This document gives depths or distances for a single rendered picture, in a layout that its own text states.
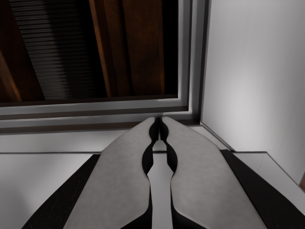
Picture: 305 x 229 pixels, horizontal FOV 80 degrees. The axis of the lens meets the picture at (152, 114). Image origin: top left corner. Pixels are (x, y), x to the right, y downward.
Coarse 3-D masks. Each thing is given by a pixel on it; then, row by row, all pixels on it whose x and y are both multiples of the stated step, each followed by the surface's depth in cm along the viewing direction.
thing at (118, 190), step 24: (144, 120) 11; (120, 144) 9; (144, 144) 9; (96, 168) 8; (120, 168) 8; (144, 168) 9; (96, 192) 7; (120, 192) 7; (144, 192) 7; (72, 216) 6; (96, 216) 6; (120, 216) 6; (144, 216) 6
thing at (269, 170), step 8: (264, 160) 15; (272, 160) 15; (264, 168) 15; (272, 168) 15; (280, 168) 15; (264, 176) 15; (272, 176) 15; (280, 176) 15; (288, 176) 15; (272, 184) 16; (280, 184) 16; (288, 184) 16; (296, 184) 16; (280, 192) 16; (288, 192) 16; (296, 192) 16; (304, 192) 16; (296, 200) 17; (304, 200) 17; (304, 208) 17
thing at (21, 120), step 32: (192, 0) 10; (192, 32) 11; (192, 64) 12; (128, 96) 15; (160, 96) 15; (192, 96) 13; (0, 128) 15; (32, 128) 14; (64, 128) 14; (96, 128) 14; (128, 128) 14; (192, 128) 13
